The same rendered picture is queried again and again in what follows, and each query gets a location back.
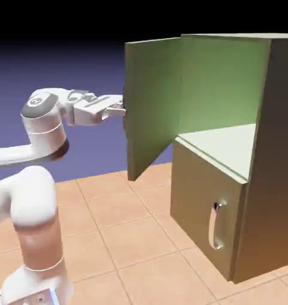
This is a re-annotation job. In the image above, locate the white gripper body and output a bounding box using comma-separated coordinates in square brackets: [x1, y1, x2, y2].
[72, 94, 124, 126]

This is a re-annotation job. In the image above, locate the olive green hinged cabinet door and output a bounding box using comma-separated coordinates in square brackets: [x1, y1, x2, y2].
[124, 37, 183, 182]

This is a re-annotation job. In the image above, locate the olive green closed cabinet door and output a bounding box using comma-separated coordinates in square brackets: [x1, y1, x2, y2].
[170, 139, 249, 282]

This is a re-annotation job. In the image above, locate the silver curved door handle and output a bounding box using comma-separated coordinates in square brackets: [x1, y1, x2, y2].
[208, 198, 227, 251]

